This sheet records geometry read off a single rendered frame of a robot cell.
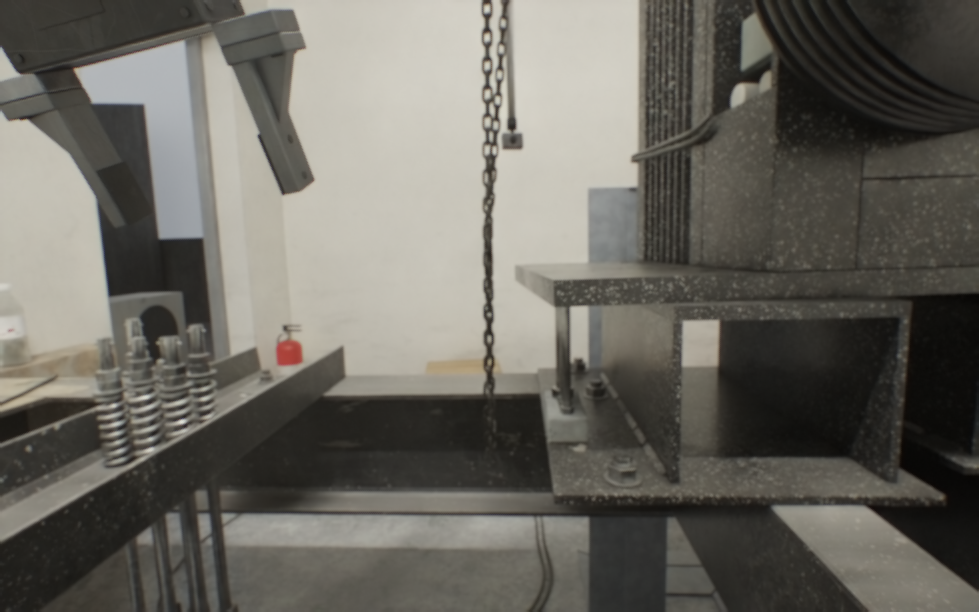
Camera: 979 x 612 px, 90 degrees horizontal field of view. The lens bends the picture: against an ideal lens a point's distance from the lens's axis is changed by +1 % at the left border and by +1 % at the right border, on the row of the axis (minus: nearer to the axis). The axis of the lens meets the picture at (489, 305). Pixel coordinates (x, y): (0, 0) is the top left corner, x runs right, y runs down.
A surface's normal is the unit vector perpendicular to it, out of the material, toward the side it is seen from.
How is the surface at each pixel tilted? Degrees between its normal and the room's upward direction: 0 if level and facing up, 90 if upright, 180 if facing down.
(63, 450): 83
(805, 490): 0
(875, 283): 90
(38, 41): 113
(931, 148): 90
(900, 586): 0
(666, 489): 0
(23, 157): 90
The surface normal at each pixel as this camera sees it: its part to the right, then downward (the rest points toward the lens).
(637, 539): -0.19, 0.13
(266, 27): -0.08, 0.51
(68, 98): 0.98, -0.14
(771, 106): -1.00, 0.04
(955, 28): 0.05, 0.12
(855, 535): -0.03, -0.99
